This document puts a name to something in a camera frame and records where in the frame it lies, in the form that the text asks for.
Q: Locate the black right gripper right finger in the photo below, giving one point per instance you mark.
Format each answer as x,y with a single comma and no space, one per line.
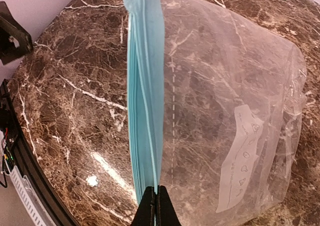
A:
165,212

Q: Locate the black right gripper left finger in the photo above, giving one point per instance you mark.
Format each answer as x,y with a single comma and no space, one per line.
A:
145,214

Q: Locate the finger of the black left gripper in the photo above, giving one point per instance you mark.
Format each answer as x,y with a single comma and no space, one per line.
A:
15,41

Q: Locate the clear zip top bag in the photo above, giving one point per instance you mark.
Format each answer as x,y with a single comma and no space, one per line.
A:
214,109

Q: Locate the white slotted cable duct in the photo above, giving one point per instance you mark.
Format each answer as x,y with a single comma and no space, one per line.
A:
29,199

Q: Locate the black front table rail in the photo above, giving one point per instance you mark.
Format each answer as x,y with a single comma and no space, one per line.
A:
17,152

